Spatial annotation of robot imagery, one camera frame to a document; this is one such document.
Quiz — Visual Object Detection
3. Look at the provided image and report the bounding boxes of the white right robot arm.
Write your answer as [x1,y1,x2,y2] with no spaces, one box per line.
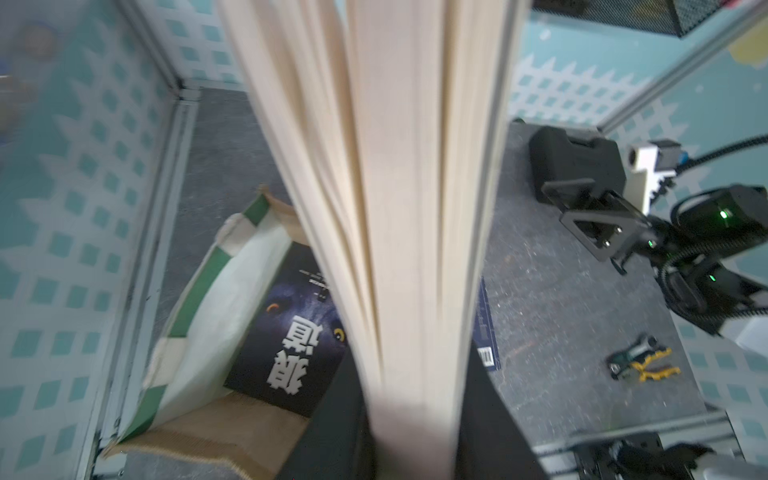
[542,179,767,355]

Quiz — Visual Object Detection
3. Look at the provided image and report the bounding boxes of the black plastic tool case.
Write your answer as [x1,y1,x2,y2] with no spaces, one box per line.
[528,126,626,205]

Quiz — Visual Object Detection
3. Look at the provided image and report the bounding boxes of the dark blue text-back book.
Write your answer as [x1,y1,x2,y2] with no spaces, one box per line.
[472,278,501,371]

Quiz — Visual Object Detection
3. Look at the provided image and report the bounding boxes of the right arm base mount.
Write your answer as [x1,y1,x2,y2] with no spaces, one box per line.
[573,432,714,480]

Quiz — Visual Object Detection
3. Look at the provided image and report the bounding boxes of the black wire mesh basket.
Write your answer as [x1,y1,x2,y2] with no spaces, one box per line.
[532,0,727,38]

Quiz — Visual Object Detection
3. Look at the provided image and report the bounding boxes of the dark wolf cover book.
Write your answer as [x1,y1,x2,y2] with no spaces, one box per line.
[224,242,347,417]

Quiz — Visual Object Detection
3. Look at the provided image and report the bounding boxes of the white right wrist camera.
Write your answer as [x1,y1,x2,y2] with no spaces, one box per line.
[623,139,689,215]

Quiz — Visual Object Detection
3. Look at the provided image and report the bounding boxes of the yellow handled pliers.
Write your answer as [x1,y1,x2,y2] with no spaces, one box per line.
[605,334,682,382]

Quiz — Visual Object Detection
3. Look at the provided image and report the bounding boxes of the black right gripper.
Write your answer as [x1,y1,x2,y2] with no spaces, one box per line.
[541,178,669,276]

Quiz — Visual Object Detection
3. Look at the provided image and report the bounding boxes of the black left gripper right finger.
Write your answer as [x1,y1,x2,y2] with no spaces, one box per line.
[455,348,548,480]

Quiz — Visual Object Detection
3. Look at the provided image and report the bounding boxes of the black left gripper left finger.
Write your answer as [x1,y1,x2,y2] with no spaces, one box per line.
[276,352,375,479]

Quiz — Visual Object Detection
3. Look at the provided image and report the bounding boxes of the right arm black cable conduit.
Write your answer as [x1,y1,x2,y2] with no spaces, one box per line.
[656,134,768,319]

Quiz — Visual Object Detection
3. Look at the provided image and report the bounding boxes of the dark blue barcode book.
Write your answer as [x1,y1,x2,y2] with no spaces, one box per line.
[219,1,530,479]

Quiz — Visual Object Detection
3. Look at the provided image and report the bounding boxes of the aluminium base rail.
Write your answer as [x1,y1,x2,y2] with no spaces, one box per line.
[533,410,744,479]

